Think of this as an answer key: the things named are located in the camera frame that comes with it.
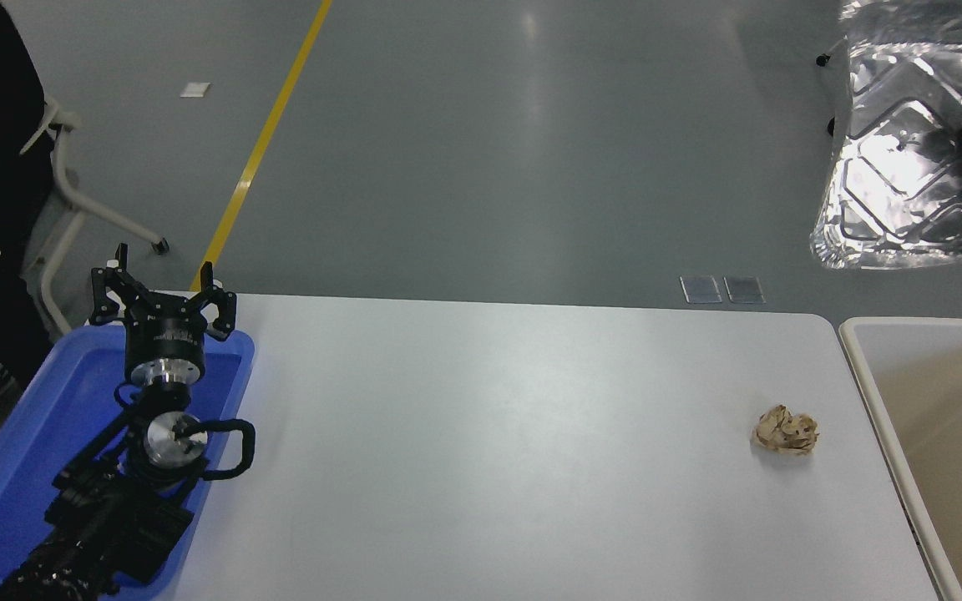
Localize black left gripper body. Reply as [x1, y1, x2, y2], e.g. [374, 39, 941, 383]
[124, 300, 208, 375]

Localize foil tray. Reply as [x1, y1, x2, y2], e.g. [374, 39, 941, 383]
[810, 0, 962, 270]

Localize grey floor plate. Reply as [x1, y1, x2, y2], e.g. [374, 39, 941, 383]
[723, 275, 767, 304]
[680, 275, 723, 304]

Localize blue plastic tray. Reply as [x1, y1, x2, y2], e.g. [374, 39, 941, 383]
[0, 326, 256, 601]

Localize large pale bin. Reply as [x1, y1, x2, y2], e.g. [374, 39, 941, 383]
[838, 317, 962, 601]

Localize crumpled tan paper ball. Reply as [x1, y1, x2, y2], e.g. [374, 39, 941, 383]
[752, 405, 820, 456]

